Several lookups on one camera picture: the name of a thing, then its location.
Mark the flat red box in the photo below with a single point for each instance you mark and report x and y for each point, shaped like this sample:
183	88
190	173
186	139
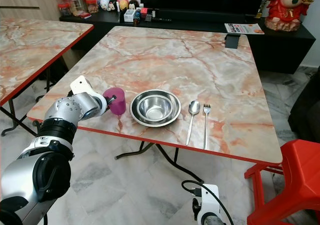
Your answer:
83	15

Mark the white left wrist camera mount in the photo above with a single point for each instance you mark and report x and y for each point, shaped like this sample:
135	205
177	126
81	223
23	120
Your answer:
81	85

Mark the small white box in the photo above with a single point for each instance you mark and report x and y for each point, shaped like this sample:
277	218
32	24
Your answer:
130	15

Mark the red laughing Buddha statue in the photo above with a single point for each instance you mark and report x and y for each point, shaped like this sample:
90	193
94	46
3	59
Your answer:
286	7

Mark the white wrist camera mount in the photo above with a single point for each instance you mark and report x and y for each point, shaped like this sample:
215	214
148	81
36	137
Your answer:
211	200
81	85

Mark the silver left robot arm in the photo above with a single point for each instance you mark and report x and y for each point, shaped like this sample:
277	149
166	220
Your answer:
25	185

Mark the black remote control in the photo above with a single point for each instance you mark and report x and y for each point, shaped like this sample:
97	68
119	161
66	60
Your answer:
161	18

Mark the purple plastic cup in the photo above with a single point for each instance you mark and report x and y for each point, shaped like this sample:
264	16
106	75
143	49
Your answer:
119	109

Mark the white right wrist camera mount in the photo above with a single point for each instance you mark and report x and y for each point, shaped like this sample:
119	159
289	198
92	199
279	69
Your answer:
211	200

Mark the white round figurine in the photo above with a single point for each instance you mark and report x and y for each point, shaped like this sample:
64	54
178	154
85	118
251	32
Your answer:
105	4

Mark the short red lid jar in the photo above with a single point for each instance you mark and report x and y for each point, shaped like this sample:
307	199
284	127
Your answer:
65	10
93	6

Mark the dark sofa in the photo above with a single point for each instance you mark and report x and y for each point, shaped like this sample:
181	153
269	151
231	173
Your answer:
307	105

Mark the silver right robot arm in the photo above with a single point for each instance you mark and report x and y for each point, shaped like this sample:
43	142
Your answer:
212	219

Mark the black table clip stand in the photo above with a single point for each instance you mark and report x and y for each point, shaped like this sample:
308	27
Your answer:
232	41

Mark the stainless steel fork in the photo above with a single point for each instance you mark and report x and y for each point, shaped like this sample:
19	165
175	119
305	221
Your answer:
206	120

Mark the small gold trophy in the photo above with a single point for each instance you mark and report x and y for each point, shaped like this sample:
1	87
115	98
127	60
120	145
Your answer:
263	6

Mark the yellow round figurine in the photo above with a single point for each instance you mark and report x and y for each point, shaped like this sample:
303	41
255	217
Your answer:
123	5

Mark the stainless steel spoon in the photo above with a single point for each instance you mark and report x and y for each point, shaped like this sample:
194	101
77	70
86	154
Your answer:
194	107

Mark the light wooden cabinet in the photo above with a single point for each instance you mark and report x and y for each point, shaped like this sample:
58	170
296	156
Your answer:
30	0

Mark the black white panda figurine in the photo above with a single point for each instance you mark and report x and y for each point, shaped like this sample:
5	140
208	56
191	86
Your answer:
114	5

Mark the black television console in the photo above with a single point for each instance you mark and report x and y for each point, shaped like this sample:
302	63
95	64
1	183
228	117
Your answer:
280	50

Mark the marble pattern folding table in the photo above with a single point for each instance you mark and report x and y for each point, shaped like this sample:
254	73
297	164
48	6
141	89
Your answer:
185	65
35	50

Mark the printed paper flyer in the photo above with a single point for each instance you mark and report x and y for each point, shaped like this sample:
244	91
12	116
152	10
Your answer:
244	28

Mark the red plastic chair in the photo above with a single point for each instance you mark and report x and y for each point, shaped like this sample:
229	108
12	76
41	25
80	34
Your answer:
300	175

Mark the stainless steel bowl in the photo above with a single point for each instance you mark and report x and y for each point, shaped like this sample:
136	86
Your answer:
155	107

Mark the black round figurine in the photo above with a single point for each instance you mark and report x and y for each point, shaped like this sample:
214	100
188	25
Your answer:
133	4

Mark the small red item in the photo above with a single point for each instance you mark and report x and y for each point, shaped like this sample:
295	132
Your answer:
143	12

